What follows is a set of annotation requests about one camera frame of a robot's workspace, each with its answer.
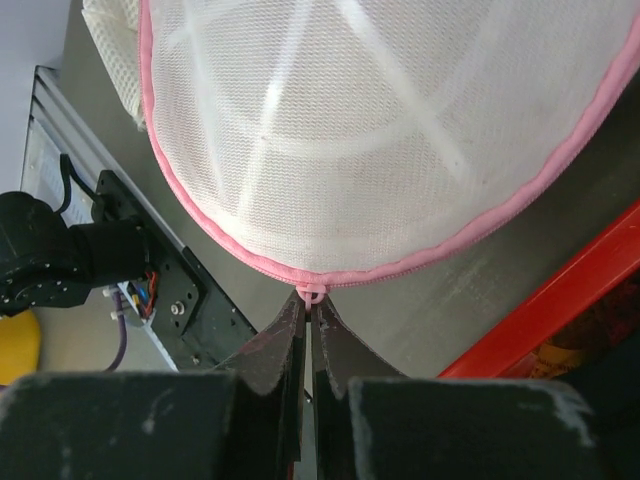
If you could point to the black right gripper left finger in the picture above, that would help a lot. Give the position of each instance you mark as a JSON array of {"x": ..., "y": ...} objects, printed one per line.
[{"x": 264, "y": 436}]

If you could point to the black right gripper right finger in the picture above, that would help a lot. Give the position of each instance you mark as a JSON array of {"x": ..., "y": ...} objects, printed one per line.
[{"x": 356, "y": 402}]

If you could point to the white mesh laundry bag pink zipper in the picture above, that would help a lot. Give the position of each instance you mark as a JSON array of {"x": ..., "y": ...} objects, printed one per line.
[{"x": 337, "y": 143}]

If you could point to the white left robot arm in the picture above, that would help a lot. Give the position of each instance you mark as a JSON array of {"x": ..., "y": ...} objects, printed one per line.
[{"x": 47, "y": 263}]

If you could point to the cream mesh laundry bag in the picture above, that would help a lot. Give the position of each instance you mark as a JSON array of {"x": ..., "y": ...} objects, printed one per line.
[{"x": 113, "y": 27}]

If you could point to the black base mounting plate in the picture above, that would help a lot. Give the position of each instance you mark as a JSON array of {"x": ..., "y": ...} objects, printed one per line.
[{"x": 195, "y": 323}]

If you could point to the yellow plastic bin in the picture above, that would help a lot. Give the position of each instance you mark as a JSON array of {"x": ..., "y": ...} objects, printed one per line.
[{"x": 20, "y": 344}]

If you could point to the red plastic bin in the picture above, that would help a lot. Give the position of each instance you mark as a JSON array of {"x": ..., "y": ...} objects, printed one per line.
[{"x": 596, "y": 269}]

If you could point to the aluminium frame rail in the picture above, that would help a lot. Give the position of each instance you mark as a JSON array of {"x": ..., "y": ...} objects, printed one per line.
[{"x": 56, "y": 128}]

